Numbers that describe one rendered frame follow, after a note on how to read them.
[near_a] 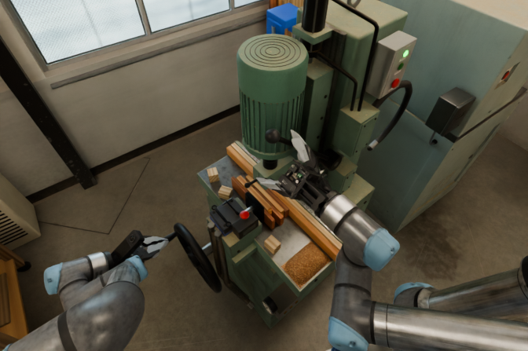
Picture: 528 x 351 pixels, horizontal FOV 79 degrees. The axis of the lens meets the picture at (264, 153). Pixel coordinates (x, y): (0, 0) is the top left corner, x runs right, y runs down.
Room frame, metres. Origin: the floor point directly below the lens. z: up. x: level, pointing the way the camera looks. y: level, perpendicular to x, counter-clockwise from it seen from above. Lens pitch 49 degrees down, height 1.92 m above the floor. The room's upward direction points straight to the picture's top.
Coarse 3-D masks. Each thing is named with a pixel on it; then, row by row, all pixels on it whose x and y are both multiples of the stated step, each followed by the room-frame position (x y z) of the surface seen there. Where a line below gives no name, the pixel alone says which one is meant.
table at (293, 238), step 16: (224, 160) 0.85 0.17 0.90; (224, 176) 0.77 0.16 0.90; (208, 192) 0.73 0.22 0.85; (288, 224) 0.56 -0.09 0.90; (256, 240) 0.49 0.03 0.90; (288, 240) 0.49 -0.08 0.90; (304, 240) 0.49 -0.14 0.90; (240, 256) 0.45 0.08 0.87; (272, 256) 0.44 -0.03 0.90; (288, 256) 0.44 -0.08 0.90; (320, 272) 0.38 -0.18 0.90; (304, 288) 0.34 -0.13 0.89
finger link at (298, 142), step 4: (292, 132) 0.55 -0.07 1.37; (292, 136) 0.54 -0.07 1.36; (296, 136) 0.54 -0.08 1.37; (292, 140) 0.50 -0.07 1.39; (296, 140) 0.51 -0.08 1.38; (300, 140) 0.52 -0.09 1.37; (296, 144) 0.50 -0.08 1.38; (300, 144) 0.51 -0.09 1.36; (296, 148) 0.49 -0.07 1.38; (300, 148) 0.50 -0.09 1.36; (304, 148) 0.50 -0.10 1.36; (300, 152) 0.49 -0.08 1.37; (304, 152) 0.50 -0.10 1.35; (300, 156) 0.48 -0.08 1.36; (304, 156) 0.49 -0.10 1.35; (300, 160) 0.48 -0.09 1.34; (304, 160) 0.47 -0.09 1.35
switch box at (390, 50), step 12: (396, 36) 0.80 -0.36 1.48; (408, 36) 0.80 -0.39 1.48; (384, 48) 0.76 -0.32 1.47; (396, 48) 0.74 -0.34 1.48; (408, 48) 0.77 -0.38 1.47; (372, 60) 0.77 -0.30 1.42; (384, 60) 0.75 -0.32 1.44; (396, 60) 0.74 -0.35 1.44; (408, 60) 0.79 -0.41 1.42; (372, 72) 0.77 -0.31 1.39; (384, 72) 0.74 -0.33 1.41; (372, 84) 0.76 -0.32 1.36; (384, 84) 0.73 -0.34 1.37
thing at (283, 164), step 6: (288, 156) 0.73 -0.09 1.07; (282, 162) 0.70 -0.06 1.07; (288, 162) 0.70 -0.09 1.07; (294, 162) 0.72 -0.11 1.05; (258, 168) 0.67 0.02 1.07; (264, 168) 0.67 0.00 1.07; (276, 168) 0.67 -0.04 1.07; (282, 168) 0.68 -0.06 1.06; (258, 174) 0.66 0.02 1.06; (264, 174) 0.65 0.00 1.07; (270, 174) 0.65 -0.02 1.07; (276, 174) 0.66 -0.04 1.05; (276, 180) 0.66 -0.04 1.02; (264, 186) 0.64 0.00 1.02
